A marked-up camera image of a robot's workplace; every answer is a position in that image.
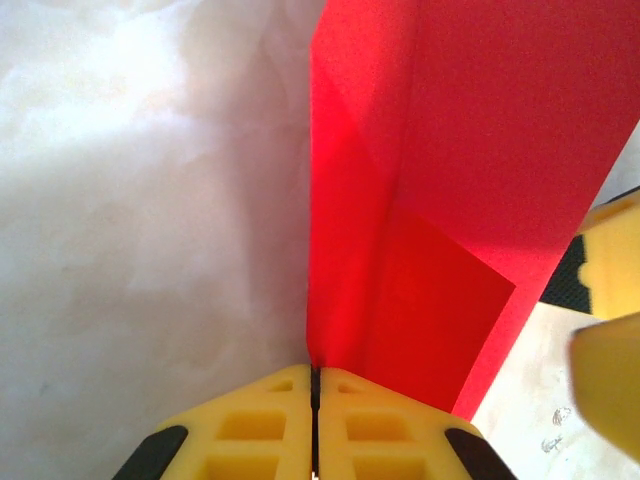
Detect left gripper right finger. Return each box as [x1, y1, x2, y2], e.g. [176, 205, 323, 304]
[317, 366, 520, 480]

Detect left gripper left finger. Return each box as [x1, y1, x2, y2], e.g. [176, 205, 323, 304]
[110, 363, 314, 480]

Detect red paper sheet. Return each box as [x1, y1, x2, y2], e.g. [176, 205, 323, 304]
[302, 0, 640, 424]

